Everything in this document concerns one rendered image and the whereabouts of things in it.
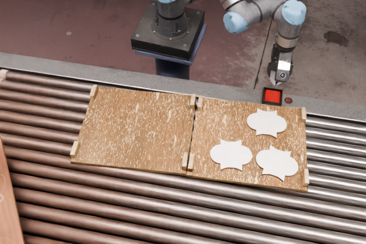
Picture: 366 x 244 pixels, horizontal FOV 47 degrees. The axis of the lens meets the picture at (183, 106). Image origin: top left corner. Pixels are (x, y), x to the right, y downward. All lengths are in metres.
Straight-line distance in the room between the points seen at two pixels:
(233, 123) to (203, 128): 0.11
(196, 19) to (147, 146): 0.72
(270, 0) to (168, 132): 0.58
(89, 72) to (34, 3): 2.05
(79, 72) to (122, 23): 1.66
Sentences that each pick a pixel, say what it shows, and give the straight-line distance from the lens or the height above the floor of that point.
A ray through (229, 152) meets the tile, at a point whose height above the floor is 0.95.
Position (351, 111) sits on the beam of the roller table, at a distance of 1.76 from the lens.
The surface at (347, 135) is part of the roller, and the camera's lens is 1.67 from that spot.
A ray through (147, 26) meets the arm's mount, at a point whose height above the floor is 0.94.
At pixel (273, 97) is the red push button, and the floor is 0.93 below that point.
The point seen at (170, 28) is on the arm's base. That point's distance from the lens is 1.86.
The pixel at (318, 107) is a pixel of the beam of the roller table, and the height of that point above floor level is 0.91.
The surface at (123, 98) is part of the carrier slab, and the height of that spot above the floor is 0.94.
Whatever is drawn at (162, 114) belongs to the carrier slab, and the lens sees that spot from 1.60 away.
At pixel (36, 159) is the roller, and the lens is 1.60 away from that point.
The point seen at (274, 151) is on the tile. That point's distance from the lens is 1.52.
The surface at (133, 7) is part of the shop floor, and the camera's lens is 3.57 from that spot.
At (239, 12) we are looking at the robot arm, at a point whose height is 1.33.
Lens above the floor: 2.21
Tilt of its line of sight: 52 degrees down
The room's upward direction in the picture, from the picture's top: straight up
